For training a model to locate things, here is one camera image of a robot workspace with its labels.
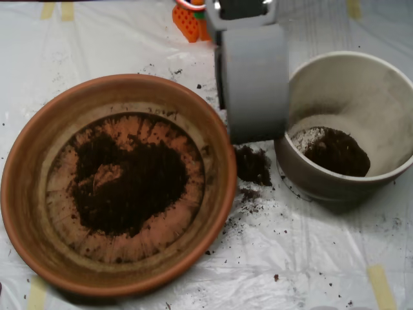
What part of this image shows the dark soil pile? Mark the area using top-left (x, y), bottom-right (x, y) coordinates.
top-left (72, 132), bottom-right (190, 238)

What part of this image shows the large spilled soil heap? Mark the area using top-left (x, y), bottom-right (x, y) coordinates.
top-left (235, 144), bottom-right (274, 187)

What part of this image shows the small spilled soil clump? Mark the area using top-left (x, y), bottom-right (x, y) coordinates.
top-left (238, 186), bottom-right (263, 203)

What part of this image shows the white round plant pot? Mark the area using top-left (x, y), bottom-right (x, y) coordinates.
top-left (274, 50), bottom-right (413, 203)

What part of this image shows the terracotta plant saucer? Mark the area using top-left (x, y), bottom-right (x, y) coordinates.
top-left (0, 73), bottom-right (239, 298)

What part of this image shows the beige masking tape strip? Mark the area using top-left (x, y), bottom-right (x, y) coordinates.
top-left (346, 0), bottom-right (362, 20)
top-left (26, 276), bottom-right (48, 310)
top-left (367, 263), bottom-right (397, 310)
top-left (61, 1), bottom-right (76, 22)
top-left (40, 2), bottom-right (55, 20)

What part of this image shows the clear plastic cover sheet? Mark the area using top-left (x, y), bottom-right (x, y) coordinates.
top-left (0, 0), bottom-right (413, 310)

